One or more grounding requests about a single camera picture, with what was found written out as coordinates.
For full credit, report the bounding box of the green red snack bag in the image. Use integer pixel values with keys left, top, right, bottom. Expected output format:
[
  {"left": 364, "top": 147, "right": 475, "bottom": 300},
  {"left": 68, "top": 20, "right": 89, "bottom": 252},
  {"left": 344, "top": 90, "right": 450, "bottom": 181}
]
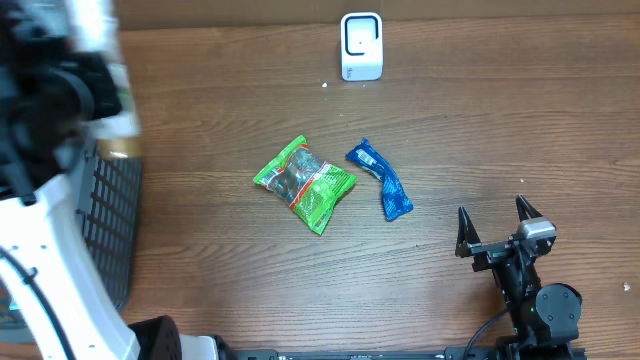
[{"left": 253, "top": 135, "right": 357, "bottom": 235}]

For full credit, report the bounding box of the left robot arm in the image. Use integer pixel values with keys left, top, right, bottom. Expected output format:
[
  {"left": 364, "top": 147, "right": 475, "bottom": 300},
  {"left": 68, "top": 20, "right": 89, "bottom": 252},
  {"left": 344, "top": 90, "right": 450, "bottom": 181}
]
[{"left": 1, "top": 1, "right": 221, "bottom": 360}]

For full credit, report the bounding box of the white tube gold cap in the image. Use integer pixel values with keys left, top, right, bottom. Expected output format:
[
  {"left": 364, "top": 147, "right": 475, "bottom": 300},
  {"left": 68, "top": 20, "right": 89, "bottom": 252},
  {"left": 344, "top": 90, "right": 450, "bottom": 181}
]
[{"left": 64, "top": 0, "right": 142, "bottom": 160}]

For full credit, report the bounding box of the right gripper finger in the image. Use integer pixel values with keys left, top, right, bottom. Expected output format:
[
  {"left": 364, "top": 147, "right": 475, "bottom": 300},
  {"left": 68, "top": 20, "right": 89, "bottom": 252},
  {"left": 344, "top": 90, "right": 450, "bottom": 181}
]
[
  {"left": 515, "top": 194, "right": 542, "bottom": 221},
  {"left": 455, "top": 206, "right": 482, "bottom": 258}
]

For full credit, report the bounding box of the white barcode scanner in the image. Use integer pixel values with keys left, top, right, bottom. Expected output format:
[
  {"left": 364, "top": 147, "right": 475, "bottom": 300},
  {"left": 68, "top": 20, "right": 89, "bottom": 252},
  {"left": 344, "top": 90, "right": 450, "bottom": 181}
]
[{"left": 340, "top": 12, "right": 384, "bottom": 82}]

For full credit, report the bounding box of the blue snack packet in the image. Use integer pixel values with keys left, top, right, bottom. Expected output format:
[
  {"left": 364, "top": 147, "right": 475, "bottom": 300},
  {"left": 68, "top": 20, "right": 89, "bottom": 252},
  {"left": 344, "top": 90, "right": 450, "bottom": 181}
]
[{"left": 346, "top": 138, "right": 414, "bottom": 221}]

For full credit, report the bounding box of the grey plastic mesh basket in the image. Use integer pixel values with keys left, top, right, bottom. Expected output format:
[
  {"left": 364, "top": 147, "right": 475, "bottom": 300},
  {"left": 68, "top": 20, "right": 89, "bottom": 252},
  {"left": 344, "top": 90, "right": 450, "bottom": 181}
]
[{"left": 1, "top": 140, "right": 143, "bottom": 358}]

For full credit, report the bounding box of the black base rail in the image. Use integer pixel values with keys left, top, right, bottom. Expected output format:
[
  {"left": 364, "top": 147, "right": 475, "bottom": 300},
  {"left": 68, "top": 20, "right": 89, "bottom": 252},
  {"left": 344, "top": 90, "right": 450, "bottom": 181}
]
[{"left": 214, "top": 347, "right": 587, "bottom": 360}]

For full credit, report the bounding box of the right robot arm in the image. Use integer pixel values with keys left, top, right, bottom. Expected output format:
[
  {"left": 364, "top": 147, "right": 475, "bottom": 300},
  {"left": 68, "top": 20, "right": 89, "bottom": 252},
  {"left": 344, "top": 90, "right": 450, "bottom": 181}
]
[{"left": 455, "top": 195, "right": 583, "bottom": 359}]

